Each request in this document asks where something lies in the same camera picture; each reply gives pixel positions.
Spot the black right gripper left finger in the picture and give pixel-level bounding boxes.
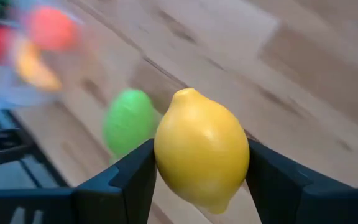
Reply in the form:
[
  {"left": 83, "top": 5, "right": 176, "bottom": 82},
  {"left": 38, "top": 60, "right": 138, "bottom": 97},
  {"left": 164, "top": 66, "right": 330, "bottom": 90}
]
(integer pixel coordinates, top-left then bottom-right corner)
[{"left": 73, "top": 138, "right": 158, "bottom": 224}]

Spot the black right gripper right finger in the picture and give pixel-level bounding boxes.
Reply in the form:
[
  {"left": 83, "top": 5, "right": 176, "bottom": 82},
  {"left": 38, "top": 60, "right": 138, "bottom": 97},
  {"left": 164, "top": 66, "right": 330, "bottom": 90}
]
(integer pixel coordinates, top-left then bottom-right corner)
[{"left": 246, "top": 138, "right": 354, "bottom": 224}]

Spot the green textured round toy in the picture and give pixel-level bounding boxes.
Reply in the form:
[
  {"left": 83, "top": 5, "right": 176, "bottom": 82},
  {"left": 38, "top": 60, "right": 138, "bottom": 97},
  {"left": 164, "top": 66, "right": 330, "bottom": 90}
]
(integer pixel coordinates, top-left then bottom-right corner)
[{"left": 103, "top": 88, "right": 160, "bottom": 161}]

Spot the yellow lemon toy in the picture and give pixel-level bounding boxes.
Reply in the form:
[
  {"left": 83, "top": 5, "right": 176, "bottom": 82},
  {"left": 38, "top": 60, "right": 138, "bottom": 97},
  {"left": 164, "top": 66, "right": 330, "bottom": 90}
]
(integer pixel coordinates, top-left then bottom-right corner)
[{"left": 154, "top": 88, "right": 250, "bottom": 215}]

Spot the yellow banana toy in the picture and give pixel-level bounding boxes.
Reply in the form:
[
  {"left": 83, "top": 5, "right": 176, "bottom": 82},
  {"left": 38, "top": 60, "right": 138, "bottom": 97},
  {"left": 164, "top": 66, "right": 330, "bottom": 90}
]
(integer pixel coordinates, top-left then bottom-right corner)
[{"left": 14, "top": 40, "right": 62, "bottom": 91}]

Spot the orange fruit toy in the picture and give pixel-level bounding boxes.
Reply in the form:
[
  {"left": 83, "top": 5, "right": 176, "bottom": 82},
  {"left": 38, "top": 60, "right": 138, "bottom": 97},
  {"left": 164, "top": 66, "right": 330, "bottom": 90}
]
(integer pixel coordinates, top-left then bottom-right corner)
[{"left": 26, "top": 6, "right": 79, "bottom": 52}]

